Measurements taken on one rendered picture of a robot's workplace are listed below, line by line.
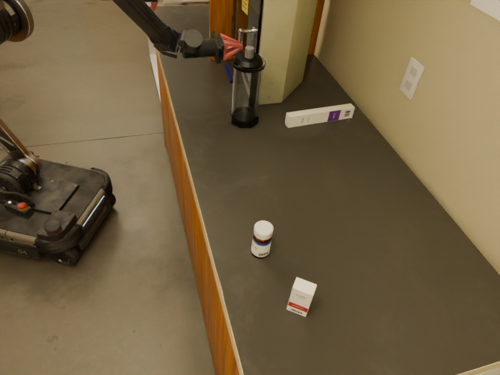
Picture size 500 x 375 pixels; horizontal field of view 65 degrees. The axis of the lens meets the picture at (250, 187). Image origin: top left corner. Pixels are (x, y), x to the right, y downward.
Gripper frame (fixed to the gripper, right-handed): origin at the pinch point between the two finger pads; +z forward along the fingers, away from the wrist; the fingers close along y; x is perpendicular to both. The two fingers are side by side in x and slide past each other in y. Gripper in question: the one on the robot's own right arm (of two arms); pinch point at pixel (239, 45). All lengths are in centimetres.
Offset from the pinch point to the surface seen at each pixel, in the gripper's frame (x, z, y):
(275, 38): -5.4, 10.5, -5.5
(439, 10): -26, 48, -29
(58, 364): 108, -85, -56
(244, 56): -5.2, -2.7, -13.8
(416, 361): 7, 10, -107
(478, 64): -23, 48, -50
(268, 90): 14.0, 10.2, -7.9
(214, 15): 5.3, -1.6, 30.7
